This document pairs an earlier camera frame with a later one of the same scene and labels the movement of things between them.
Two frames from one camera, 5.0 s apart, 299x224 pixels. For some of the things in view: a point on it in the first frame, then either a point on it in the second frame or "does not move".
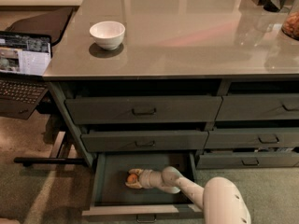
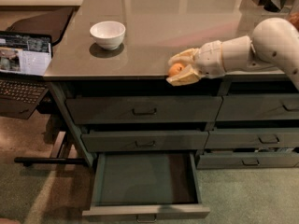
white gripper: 145,178 → 209,60
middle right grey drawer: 252,137 does not move
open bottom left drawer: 112,197 does not move
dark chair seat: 54,22 does not move
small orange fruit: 132,178 → 175,69
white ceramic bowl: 107,34 does not move
